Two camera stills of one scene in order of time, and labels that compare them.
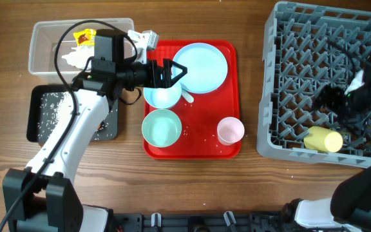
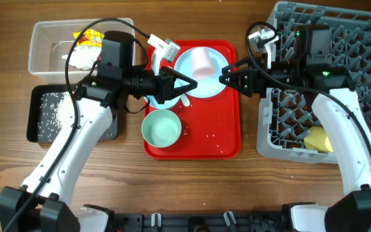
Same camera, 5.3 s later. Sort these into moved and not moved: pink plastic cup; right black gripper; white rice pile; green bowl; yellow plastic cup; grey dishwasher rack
Moved: right black gripper; pink plastic cup
Not moved: green bowl; yellow plastic cup; grey dishwasher rack; white rice pile
